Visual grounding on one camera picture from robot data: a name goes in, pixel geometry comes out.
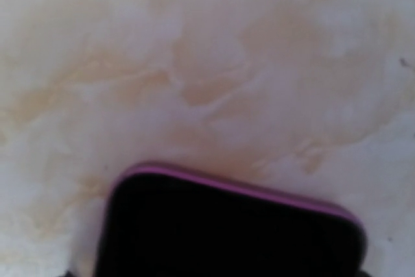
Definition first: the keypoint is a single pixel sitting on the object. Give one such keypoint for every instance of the phone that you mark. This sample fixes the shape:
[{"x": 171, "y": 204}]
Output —
[{"x": 164, "y": 220}]

